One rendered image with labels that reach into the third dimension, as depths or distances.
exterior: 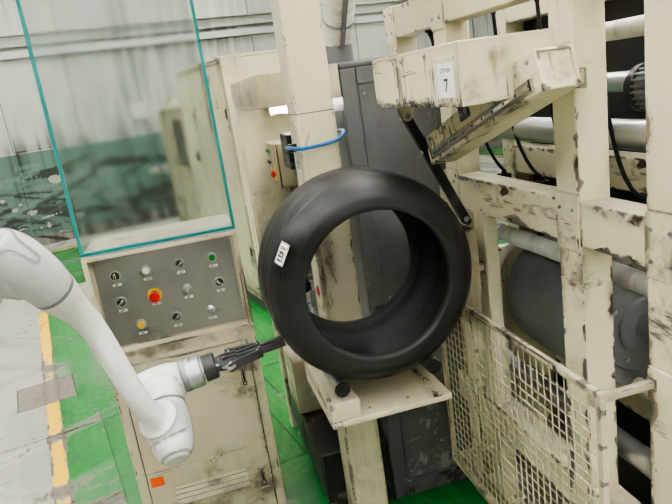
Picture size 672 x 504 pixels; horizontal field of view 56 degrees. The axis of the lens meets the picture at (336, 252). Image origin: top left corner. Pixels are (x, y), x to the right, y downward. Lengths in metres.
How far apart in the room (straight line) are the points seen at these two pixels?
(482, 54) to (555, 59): 0.16
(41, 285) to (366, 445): 1.35
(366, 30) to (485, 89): 10.74
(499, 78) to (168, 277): 1.43
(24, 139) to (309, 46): 8.81
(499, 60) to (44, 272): 1.08
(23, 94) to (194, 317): 8.39
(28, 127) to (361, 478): 8.90
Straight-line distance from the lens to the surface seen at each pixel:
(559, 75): 1.48
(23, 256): 1.41
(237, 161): 5.07
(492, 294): 2.26
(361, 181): 1.67
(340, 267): 2.08
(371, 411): 1.88
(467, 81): 1.48
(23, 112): 10.59
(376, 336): 2.05
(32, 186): 10.55
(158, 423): 1.66
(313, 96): 2.00
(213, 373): 1.79
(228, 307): 2.45
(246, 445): 2.64
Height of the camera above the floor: 1.73
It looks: 15 degrees down
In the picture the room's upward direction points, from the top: 8 degrees counter-clockwise
